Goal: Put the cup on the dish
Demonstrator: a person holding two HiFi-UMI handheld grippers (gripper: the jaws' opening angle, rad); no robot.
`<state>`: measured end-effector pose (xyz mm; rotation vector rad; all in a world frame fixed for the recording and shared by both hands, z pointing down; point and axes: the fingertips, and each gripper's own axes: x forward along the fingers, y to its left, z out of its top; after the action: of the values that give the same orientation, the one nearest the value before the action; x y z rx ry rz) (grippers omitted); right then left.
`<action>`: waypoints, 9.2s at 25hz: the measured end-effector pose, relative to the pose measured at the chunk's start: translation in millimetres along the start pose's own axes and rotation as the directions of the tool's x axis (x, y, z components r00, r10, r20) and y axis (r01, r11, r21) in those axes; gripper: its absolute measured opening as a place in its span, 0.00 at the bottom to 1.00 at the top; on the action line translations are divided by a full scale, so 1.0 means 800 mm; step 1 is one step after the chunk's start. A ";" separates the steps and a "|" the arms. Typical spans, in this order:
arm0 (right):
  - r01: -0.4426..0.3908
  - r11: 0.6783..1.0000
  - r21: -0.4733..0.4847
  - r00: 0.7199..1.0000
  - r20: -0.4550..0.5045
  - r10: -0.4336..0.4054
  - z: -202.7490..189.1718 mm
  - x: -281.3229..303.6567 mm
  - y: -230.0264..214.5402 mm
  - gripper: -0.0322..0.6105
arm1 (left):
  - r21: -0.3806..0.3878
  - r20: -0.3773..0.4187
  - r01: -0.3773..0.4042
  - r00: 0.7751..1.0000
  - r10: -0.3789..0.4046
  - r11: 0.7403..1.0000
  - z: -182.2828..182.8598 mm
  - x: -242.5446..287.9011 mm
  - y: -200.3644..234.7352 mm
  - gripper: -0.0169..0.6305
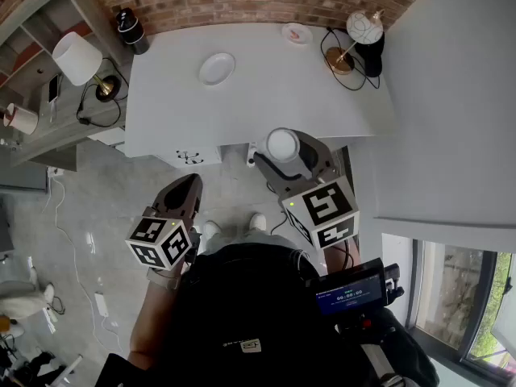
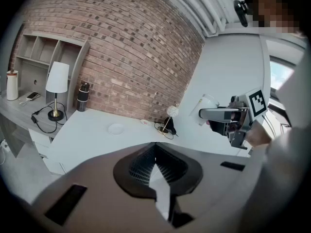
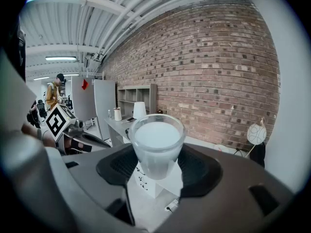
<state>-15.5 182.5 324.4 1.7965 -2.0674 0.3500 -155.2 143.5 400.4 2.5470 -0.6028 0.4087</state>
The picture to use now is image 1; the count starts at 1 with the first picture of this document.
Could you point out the black and grey flask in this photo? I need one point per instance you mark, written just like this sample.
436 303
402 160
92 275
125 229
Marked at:
131 28

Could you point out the small round plate red print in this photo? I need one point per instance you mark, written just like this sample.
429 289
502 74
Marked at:
297 34

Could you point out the person's black shirt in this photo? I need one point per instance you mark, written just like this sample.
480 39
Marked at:
242 305

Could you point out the white box black drone print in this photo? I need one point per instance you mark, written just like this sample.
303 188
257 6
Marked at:
189 156

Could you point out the window with dark frame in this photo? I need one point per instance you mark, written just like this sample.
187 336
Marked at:
451 296

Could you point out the black rounded speaker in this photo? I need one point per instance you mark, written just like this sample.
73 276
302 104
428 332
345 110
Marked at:
373 59

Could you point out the white power adapter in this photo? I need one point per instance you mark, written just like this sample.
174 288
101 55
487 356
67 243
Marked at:
101 305

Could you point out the person's left forearm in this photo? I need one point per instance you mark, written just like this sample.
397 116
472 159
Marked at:
149 321

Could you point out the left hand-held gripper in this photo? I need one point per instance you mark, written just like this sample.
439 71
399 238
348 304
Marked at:
159 232

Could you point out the white cup red rim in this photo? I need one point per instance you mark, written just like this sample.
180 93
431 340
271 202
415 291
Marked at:
22 119

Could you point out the black chest-mounted monitor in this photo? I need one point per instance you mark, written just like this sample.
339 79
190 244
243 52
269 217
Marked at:
350 292

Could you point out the white smartphone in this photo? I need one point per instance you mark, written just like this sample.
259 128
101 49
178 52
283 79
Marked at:
54 89

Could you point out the white saucer plate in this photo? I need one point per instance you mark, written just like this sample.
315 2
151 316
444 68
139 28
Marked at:
217 69

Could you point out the patterned globe brass table lamp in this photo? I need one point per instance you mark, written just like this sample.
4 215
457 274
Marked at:
363 26

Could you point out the white shoe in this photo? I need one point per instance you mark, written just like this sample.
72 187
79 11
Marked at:
258 222
211 230

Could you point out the white shade brass table lamp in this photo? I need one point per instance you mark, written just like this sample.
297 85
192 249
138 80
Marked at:
76 57

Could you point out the pale wristband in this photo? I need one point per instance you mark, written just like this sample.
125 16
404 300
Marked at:
161 278

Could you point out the person's right forearm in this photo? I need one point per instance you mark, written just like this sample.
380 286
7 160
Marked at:
336 256

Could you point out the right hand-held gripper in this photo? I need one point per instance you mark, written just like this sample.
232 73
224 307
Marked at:
322 208

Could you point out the white power strip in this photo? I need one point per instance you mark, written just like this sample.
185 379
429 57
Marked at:
50 321

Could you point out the person's grey trousers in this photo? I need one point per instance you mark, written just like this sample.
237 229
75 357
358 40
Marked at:
242 240

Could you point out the grey wooden shelf unit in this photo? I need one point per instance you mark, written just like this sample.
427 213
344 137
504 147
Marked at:
52 135

